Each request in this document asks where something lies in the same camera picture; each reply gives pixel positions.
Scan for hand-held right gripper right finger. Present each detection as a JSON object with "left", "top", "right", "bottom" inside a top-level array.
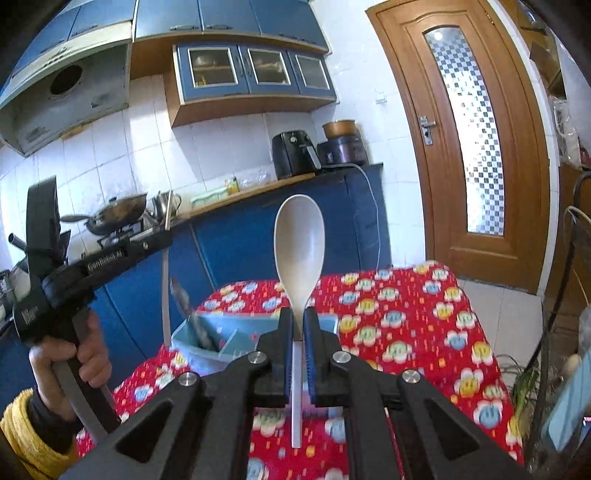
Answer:
[{"left": 302, "top": 306, "right": 534, "bottom": 480}]

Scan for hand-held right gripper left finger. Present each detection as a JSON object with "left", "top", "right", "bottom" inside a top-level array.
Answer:
[{"left": 58, "top": 307, "right": 296, "bottom": 480}]

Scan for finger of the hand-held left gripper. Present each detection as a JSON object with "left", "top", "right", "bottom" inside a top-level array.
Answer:
[{"left": 131, "top": 227, "right": 175, "bottom": 254}]

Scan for light blue utensil box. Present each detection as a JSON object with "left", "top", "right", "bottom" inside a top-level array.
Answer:
[{"left": 171, "top": 310, "right": 341, "bottom": 377}]

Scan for beige plastic spoon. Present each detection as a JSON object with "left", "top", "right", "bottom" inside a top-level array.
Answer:
[{"left": 274, "top": 194, "right": 327, "bottom": 448}]

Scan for person's left forearm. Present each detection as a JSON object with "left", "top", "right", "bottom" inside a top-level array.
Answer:
[{"left": 0, "top": 388, "right": 83, "bottom": 480}]

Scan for person's left hand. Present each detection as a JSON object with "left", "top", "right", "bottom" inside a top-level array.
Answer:
[{"left": 29, "top": 313, "right": 113, "bottom": 422}]

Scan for gas stove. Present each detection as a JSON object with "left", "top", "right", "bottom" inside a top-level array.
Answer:
[{"left": 93, "top": 220, "right": 149, "bottom": 251}]

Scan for metal kettle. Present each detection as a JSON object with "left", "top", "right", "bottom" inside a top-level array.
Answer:
[{"left": 151, "top": 189, "right": 182, "bottom": 221}]

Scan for metal wok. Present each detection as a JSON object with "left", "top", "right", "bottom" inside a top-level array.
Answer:
[{"left": 60, "top": 192, "right": 150, "bottom": 236}]

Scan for grey-brown spatula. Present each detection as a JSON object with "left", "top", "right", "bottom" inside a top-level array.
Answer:
[{"left": 169, "top": 275, "right": 214, "bottom": 353}]

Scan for blue kitchen base cabinets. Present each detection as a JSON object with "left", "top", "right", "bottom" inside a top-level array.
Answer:
[{"left": 0, "top": 163, "right": 393, "bottom": 402}]

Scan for red smiley-flower tablecloth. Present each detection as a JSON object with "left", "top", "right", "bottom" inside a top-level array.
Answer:
[{"left": 74, "top": 261, "right": 526, "bottom": 480}]

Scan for grey range hood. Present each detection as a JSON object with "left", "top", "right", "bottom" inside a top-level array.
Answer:
[{"left": 0, "top": 34, "right": 134, "bottom": 156}]

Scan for black air fryer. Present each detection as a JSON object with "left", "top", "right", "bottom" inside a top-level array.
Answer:
[{"left": 271, "top": 130, "right": 322, "bottom": 181}]

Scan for wooden door with glass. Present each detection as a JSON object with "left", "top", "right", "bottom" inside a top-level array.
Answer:
[{"left": 365, "top": 0, "right": 561, "bottom": 297}]

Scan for blue glass-front cabinet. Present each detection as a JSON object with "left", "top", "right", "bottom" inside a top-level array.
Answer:
[{"left": 164, "top": 41, "right": 338, "bottom": 128}]

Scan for dark electric cooker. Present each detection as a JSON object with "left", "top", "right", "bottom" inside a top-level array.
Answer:
[{"left": 316, "top": 134, "right": 369, "bottom": 168}]

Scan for brown pot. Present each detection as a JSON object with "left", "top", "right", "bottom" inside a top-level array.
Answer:
[{"left": 322, "top": 119, "right": 358, "bottom": 140}]

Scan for green onion leaves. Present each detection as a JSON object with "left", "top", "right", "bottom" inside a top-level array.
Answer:
[{"left": 496, "top": 353, "right": 542, "bottom": 421}]

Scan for blue upper cabinets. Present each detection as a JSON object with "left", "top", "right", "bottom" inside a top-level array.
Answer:
[{"left": 0, "top": 0, "right": 331, "bottom": 93}]

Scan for light blue plastic panel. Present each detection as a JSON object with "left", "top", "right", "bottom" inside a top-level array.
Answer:
[{"left": 544, "top": 348, "right": 591, "bottom": 462}]

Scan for black metal chair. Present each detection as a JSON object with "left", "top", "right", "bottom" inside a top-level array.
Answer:
[{"left": 531, "top": 170, "right": 591, "bottom": 370}]

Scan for white power cable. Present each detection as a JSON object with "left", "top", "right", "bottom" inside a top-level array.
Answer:
[{"left": 344, "top": 161, "right": 385, "bottom": 278}]

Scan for metal door handle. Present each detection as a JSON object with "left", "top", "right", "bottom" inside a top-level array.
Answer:
[{"left": 418, "top": 115, "right": 437, "bottom": 147}]

